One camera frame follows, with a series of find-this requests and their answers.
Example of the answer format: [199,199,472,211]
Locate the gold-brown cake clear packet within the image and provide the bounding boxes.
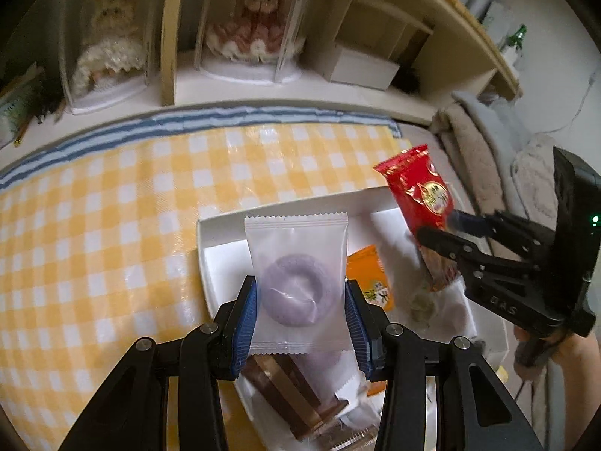
[324,427,376,451]

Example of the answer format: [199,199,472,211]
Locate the white cardboard tray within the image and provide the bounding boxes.
[196,185,510,451]

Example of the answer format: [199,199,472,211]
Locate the red snack packet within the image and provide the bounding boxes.
[373,145,463,292]

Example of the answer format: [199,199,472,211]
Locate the small wooden box stand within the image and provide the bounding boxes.
[324,0,433,91]

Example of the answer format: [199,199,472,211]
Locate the beige textured pillow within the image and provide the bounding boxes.
[511,134,559,219]

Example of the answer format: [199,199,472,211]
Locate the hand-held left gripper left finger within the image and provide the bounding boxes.
[59,275,259,451]

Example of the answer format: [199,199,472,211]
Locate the brown gold-striped packet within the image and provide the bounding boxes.
[242,354,350,442]

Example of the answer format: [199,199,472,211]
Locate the doll in white dress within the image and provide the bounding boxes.
[70,0,146,95]

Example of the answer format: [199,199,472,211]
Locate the black furry item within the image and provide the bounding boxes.
[392,68,426,92]

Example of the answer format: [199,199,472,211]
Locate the green glass bottle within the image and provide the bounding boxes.
[504,23,527,54]

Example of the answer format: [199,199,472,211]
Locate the clear display case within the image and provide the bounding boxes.
[194,0,332,85]
[56,0,158,114]

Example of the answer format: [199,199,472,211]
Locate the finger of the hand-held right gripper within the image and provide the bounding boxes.
[417,226,531,275]
[448,210,557,257]

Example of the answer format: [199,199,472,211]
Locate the tissue box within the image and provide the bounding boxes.
[0,85,29,132]

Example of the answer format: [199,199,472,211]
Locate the bundle of dark pens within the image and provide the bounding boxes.
[33,89,62,125]

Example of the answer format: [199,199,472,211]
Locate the yellow checkered tablecloth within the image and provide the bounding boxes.
[0,120,414,451]

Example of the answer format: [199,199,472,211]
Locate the grey-blue blanket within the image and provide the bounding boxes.
[451,90,541,170]

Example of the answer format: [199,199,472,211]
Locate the person's right hand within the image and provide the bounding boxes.
[514,322,601,414]

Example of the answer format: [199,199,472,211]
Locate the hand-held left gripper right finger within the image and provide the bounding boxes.
[344,278,545,451]

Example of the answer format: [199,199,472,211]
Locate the green white mochi packet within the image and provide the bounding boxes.
[408,286,439,332]

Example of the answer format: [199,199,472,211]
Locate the white wall cable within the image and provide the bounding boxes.
[526,68,599,138]

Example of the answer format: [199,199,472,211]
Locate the doll in pink dress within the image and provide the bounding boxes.
[207,0,306,64]

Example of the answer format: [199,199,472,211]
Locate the orange snack packet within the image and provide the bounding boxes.
[346,245,395,396]

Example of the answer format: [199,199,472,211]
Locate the long wooden shelf unit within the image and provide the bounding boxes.
[0,0,523,125]

